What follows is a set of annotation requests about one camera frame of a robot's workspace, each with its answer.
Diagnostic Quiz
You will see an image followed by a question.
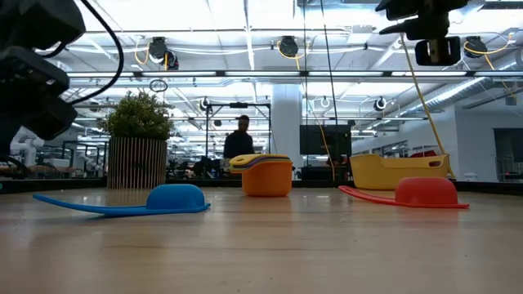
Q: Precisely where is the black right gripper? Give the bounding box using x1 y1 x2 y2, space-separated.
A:
374 0 471 41

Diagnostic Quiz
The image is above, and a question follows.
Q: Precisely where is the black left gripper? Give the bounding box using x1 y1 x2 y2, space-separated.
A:
0 45 70 164

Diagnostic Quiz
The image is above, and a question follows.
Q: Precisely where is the red measuring cup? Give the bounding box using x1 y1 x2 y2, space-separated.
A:
338 176 471 210

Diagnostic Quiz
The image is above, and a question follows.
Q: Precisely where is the blue measuring cup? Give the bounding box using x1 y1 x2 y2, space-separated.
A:
32 183 212 218

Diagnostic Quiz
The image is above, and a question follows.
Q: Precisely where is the yellow measuring cup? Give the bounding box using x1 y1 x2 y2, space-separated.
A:
229 153 293 175

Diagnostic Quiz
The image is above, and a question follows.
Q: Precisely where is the orange measuring cup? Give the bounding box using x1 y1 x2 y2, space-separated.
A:
240 161 294 198

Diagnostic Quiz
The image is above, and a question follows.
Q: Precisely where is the purple measuring cup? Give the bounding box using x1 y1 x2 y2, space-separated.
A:
232 157 293 172

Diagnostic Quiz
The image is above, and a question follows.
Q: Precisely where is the yellow plastic basket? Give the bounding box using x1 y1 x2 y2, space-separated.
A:
349 153 451 191

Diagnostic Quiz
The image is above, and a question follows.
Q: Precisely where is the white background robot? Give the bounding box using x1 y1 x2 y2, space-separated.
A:
11 126 46 167

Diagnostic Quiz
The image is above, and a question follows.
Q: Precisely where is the potted plant striped pot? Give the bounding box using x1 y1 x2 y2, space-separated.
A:
97 90 177 190

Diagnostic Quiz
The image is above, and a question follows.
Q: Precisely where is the black monitor screen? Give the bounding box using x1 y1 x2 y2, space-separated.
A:
299 123 353 157

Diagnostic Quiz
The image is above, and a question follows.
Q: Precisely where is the person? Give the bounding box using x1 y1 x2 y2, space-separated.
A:
222 114 256 160

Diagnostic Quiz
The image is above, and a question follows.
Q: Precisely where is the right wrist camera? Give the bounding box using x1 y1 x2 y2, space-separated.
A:
414 35 463 68

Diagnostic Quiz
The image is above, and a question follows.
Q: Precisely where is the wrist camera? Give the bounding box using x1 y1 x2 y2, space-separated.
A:
414 35 463 68
23 96 79 142

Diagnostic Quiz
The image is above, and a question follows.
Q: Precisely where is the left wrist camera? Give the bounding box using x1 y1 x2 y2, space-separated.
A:
23 96 79 142

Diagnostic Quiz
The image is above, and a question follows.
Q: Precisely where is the yellow hanging cable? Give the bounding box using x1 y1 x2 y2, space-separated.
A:
398 34 458 180

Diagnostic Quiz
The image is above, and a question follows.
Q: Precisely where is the black ceiling cable reel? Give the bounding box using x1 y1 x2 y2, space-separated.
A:
279 35 300 59
463 35 489 60
147 35 180 71

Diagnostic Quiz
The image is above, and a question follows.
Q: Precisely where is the black table frame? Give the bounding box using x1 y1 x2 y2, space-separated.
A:
0 177 523 194

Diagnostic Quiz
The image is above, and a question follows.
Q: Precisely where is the black hanging cable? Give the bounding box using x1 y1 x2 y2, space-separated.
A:
319 0 341 180

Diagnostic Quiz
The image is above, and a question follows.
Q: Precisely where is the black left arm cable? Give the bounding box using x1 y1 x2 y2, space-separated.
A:
40 0 125 105

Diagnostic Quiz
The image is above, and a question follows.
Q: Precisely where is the black metal frame stand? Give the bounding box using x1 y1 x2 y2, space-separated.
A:
204 101 272 164

